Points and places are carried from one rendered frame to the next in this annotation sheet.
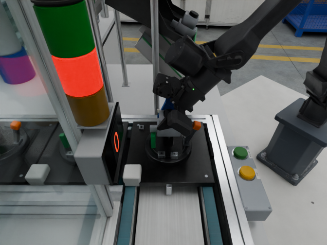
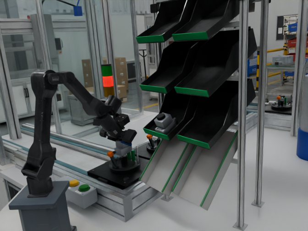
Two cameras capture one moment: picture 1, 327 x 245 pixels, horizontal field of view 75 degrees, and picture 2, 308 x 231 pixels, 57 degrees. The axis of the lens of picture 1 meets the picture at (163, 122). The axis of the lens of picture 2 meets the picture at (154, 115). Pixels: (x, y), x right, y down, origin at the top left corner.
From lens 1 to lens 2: 1.54 m
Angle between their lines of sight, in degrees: 107
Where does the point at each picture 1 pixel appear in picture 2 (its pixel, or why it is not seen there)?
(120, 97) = (232, 194)
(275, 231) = not seen: hidden behind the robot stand
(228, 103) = not seen: outside the picture
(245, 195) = (68, 178)
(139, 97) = (222, 204)
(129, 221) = not seen: hidden behind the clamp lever
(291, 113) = (57, 187)
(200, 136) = (115, 179)
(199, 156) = (104, 173)
